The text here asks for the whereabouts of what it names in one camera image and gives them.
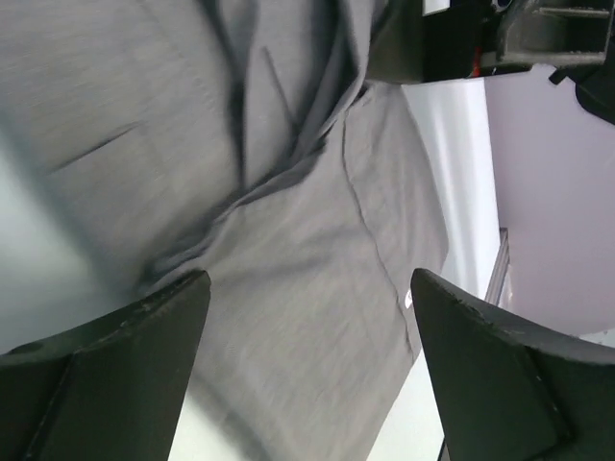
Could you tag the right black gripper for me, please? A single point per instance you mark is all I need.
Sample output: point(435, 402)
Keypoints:
point(476, 39)

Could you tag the grey long sleeve shirt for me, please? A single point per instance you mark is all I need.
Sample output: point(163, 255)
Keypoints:
point(242, 138)

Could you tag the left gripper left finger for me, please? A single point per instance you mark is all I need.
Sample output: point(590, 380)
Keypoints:
point(111, 389)

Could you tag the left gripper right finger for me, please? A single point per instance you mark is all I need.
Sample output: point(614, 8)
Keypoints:
point(507, 388)

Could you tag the right aluminium frame post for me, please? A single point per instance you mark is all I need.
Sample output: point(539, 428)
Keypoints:
point(499, 273)

